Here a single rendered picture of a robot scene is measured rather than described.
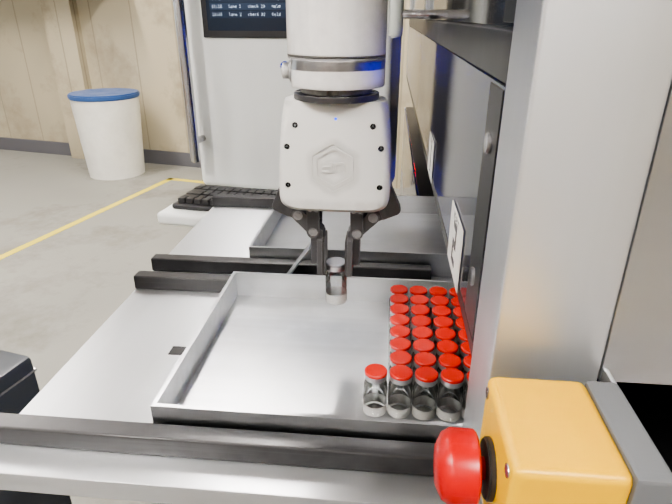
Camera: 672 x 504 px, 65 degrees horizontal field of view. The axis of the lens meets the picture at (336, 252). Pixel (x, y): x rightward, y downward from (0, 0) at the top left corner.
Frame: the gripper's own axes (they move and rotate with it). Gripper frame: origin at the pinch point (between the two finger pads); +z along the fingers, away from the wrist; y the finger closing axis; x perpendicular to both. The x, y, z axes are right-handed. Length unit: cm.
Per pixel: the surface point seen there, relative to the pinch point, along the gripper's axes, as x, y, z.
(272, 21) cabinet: 81, -22, -20
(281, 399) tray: -8.2, -4.4, 12.0
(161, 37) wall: 398, -180, -5
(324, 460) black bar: -16.2, 0.6, 11.2
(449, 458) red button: -27.1, 8.4, -0.8
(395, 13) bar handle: 57, 5, -22
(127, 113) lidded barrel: 356, -198, 49
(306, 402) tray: -8.4, -2.0, 12.0
